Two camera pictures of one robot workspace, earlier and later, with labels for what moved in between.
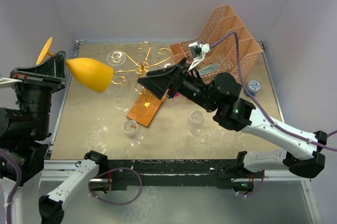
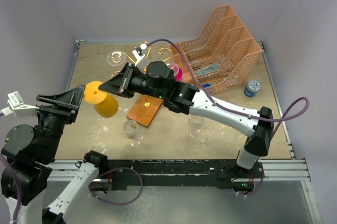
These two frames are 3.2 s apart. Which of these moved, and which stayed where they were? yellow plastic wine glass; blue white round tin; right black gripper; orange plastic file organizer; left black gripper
Moved: right black gripper; yellow plastic wine glass; left black gripper
Stayed: orange plastic file organizer; blue white round tin
